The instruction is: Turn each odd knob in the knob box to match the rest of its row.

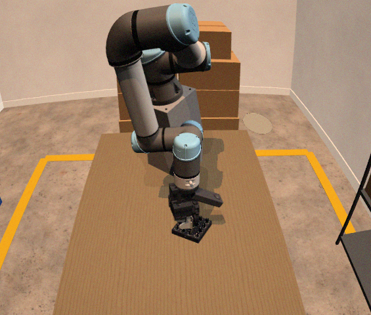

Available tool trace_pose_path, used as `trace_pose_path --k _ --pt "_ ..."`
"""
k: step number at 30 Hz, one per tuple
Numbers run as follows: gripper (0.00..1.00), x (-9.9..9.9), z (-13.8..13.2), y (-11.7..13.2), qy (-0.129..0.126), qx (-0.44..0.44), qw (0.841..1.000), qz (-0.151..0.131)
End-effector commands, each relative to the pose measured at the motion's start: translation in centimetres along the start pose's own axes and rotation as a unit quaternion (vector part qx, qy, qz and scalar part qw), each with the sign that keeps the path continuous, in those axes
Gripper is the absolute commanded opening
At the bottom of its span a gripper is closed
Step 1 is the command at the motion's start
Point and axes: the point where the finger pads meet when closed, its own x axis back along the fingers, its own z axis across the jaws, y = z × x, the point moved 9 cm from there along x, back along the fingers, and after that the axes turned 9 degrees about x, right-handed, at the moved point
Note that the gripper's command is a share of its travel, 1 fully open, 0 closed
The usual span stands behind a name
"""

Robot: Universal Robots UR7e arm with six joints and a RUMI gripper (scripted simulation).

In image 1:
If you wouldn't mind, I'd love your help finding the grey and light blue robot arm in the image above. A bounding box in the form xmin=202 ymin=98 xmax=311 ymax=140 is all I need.
xmin=106 ymin=3 xmax=211 ymax=190

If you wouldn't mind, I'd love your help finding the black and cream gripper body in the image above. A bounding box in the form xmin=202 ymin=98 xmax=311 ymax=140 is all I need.
xmin=168 ymin=182 xmax=200 ymax=221

